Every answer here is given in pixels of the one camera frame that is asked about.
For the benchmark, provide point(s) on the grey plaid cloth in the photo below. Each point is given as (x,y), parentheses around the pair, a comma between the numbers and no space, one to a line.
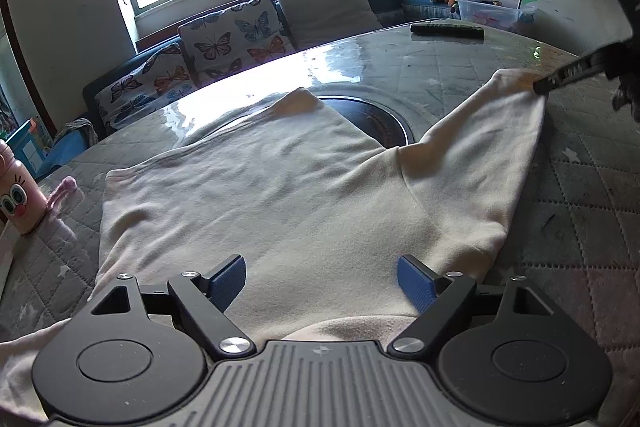
(77,129)

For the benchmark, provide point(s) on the blue toy rack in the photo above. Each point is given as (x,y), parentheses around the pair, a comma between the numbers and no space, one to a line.
(27,147)

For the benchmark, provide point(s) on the person's right hand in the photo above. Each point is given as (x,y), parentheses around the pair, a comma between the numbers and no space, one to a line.
(629,93)

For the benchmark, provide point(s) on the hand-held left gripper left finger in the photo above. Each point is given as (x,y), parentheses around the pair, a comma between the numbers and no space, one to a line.
(227,281)

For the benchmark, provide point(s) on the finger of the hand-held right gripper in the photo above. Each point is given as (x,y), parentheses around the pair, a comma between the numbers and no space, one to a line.
(570,72)

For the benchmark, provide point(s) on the butterfly print cushion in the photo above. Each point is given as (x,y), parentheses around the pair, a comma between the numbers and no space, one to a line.
(232,34)
(147,89)

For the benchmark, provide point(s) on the clear plastic storage box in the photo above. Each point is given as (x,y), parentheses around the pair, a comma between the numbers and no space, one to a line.
(492,14)

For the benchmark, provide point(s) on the pink cartoon face bottle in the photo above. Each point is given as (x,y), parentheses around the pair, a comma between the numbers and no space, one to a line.
(15,192)

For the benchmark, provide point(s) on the round black table hotplate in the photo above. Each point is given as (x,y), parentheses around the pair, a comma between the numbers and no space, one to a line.
(372,119)

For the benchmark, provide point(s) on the plain grey cushion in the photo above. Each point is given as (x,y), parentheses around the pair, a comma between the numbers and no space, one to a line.
(325,12)

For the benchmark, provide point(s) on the black remote control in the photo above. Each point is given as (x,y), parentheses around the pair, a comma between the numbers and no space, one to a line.
(446,30)

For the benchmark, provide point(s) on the cream sweater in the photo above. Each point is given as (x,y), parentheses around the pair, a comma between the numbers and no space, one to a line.
(280,207)

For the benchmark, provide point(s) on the pink hair scrunchie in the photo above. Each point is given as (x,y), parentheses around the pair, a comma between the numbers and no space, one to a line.
(61,194)

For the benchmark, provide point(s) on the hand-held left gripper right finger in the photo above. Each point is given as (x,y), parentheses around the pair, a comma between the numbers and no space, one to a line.
(417,283)

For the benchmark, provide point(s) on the blue blanket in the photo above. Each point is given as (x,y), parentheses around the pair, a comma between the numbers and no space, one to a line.
(67,152)

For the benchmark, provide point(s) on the grey quilted table cover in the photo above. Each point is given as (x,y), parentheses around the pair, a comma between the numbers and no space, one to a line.
(575,187)

